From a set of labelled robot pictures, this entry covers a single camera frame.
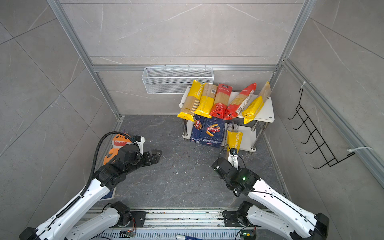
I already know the blue marker pen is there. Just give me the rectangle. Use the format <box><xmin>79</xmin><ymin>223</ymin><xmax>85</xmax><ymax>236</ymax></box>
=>
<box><xmin>176</xmin><ymin>235</ymin><xmax>202</xmax><ymax>240</ymax></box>

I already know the white wire mesh basket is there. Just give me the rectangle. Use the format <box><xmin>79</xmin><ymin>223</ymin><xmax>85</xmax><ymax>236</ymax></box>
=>
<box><xmin>142</xmin><ymin>67</ymin><xmax>214</xmax><ymax>95</ymax></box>

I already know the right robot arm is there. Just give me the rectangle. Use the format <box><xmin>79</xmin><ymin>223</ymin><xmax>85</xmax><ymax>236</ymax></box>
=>
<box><xmin>212</xmin><ymin>158</ymin><xmax>330</xmax><ymax>240</ymax></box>

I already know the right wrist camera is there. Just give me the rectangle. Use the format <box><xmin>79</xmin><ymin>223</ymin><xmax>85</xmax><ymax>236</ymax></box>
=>
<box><xmin>228</xmin><ymin>149</ymin><xmax>239</xmax><ymax>170</ymax></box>

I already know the blue Barilla spaghetti box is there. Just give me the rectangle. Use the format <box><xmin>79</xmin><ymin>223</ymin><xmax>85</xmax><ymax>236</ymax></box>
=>
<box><xmin>190</xmin><ymin>115</ymin><xmax>206</xmax><ymax>143</ymax></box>

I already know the red spaghetti bag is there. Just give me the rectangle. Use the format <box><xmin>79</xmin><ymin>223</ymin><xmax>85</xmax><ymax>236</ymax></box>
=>
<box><xmin>224</xmin><ymin>83</ymin><xmax>257</xmax><ymax>120</ymax></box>
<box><xmin>210</xmin><ymin>84</ymin><xmax>233</xmax><ymax>119</ymax></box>

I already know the blue Chinese book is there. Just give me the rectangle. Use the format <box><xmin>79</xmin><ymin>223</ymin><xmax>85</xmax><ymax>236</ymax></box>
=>
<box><xmin>101</xmin><ymin>189</ymin><xmax>116</xmax><ymax>201</ymax></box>

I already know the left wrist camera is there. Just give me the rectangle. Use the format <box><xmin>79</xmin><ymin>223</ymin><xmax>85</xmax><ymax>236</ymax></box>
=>
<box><xmin>132</xmin><ymin>136</ymin><xmax>145</xmax><ymax>154</ymax></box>

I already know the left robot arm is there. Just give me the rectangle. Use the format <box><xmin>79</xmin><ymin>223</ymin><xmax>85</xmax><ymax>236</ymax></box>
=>
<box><xmin>19</xmin><ymin>131</ymin><xmax>162</xmax><ymax>240</ymax></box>

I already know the white two-tier shelf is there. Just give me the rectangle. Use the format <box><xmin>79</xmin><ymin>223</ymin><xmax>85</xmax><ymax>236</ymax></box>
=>
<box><xmin>179</xmin><ymin>86</ymin><xmax>275</xmax><ymax>153</ymax></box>

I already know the yellow Pastatime spaghetti bag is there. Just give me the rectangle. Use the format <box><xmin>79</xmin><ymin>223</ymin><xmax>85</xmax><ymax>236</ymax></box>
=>
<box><xmin>178</xmin><ymin>80</ymin><xmax>204</xmax><ymax>121</ymax></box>

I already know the yellow pasta bag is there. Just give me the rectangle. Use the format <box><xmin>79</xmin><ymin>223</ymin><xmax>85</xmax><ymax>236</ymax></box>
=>
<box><xmin>242</xmin><ymin>82</ymin><xmax>271</xmax><ymax>124</ymax></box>

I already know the clear labelled spaghetti bag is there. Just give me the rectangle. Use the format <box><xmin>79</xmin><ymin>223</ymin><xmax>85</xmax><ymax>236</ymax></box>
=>
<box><xmin>227</xmin><ymin>123</ymin><xmax>239</xmax><ymax>133</ymax></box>

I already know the blue Barilla rigatoni box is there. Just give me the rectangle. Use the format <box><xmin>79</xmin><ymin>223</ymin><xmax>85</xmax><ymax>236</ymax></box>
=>
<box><xmin>199</xmin><ymin>117</ymin><xmax>226</xmax><ymax>148</ymax></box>

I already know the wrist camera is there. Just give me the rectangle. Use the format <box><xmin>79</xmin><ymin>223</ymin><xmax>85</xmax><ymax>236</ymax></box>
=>
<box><xmin>132</xmin><ymin>136</ymin><xmax>145</xmax><ymax>154</ymax></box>
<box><xmin>228</xmin><ymin>149</ymin><xmax>239</xmax><ymax>170</ymax></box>

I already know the yellow barcode spaghetti bag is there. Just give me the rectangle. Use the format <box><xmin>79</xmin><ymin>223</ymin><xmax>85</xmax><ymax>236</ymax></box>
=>
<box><xmin>195</xmin><ymin>84</ymin><xmax>218</xmax><ymax>119</ymax></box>

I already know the black wire hook rack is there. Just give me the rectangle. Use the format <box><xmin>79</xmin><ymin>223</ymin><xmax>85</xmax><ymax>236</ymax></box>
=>
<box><xmin>288</xmin><ymin>89</ymin><xmax>355</xmax><ymax>170</ymax></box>

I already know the orange shark plush toy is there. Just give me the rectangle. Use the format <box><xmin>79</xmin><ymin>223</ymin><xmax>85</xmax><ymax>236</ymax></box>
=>
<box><xmin>103</xmin><ymin>135</ymin><xmax>132</xmax><ymax>165</ymax></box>

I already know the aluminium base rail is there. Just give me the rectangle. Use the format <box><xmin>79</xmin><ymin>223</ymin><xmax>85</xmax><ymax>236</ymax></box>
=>
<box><xmin>64</xmin><ymin>209</ymin><xmax>266</xmax><ymax>240</ymax></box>

